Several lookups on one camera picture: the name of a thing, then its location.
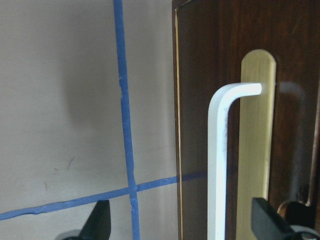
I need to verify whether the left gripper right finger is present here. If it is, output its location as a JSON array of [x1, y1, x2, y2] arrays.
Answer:
[[251, 197, 298, 240]]

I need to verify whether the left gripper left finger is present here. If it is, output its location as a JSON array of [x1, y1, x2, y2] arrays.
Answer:
[[75, 200, 111, 240]]

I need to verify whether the white drawer handle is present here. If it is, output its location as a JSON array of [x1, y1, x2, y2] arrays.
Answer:
[[207, 82, 262, 240]]

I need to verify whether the dark wooden drawer cabinet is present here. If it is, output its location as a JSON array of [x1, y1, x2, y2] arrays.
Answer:
[[172, 0, 320, 240]]

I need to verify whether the brass handle plate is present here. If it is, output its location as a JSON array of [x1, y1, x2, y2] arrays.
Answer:
[[235, 49, 276, 240]]

